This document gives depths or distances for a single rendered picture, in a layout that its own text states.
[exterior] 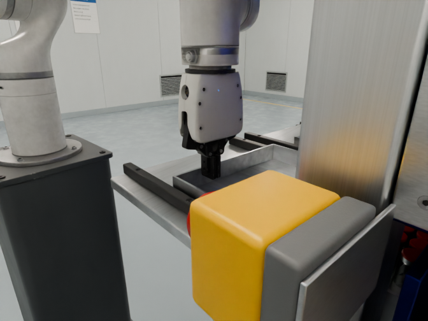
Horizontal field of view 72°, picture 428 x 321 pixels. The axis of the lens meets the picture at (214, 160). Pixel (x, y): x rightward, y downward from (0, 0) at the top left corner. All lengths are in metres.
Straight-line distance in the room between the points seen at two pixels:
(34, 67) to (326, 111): 0.67
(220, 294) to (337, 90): 0.13
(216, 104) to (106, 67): 5.35
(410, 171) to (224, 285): 0.12
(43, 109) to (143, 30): 5.37
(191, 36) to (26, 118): 0.48
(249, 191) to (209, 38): 0.28
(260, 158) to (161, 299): 1.08
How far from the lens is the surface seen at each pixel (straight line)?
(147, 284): 1.64
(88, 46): 5.65
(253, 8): 0.50
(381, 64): 0.19
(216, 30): 0.42
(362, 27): 0.19
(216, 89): 0.43
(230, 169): 0.56
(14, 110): 0.79
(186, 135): 0.44
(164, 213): 0.45
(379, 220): 0.18
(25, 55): 0.77
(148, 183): 0.52
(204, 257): 0.17
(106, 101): 5.78
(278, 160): 0.65
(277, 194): 0.17
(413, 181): 0.19
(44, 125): 0.79
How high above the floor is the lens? 1.11
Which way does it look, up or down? 21 degrees down
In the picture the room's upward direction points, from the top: straight up
